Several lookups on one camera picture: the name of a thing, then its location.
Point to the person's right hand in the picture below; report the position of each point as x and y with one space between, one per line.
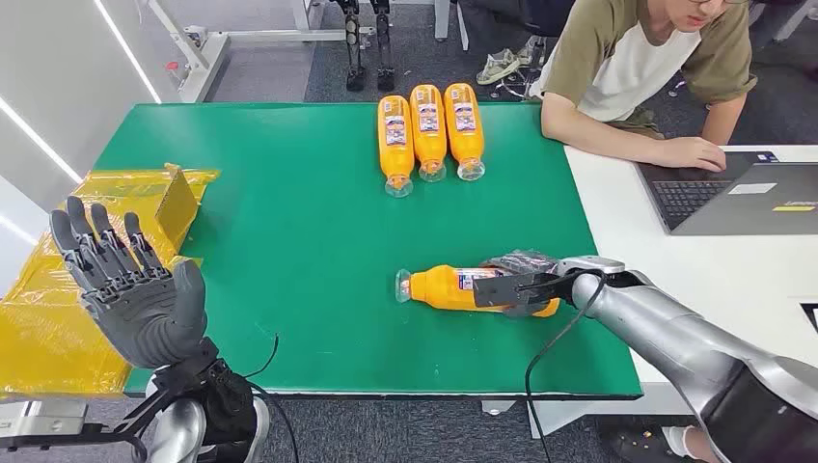
696 153

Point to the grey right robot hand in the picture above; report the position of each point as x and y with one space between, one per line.
505 291

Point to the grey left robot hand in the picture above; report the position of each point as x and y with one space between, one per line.
150 313

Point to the orange juice bottle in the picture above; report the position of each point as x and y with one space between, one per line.
428 128
395 137
464 124
441 287

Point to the person's right forearm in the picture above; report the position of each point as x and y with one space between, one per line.
601 137

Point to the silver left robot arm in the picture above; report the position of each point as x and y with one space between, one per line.
223 409

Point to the person's left forearm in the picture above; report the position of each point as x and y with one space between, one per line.
725 121

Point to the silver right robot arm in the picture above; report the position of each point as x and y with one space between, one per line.
677 339

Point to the grey laptop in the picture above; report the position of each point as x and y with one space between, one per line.
735 198

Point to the yellow plastic-wrapped box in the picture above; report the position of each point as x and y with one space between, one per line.
45 332

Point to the person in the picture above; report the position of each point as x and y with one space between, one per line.
626 57

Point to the green table mat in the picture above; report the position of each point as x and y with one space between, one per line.
307 255

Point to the office chair base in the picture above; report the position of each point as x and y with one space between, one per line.
527 73

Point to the black shoe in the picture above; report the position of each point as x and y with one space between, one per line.
632 441

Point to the black flat object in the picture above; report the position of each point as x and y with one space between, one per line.
811 316

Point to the beige sneaker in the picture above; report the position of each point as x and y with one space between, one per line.
498 67

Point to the person's bare leg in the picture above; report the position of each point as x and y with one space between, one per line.
693 444

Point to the black robot leg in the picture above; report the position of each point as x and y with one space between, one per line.
384 45
354 45

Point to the white table leg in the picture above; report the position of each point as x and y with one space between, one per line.
447 22

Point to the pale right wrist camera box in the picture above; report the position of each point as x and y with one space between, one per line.
591 263

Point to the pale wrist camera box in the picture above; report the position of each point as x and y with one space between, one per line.
45 418
591 263

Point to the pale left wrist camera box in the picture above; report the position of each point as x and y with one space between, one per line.
45 418

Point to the white metal stand frame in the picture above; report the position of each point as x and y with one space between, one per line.
204 57

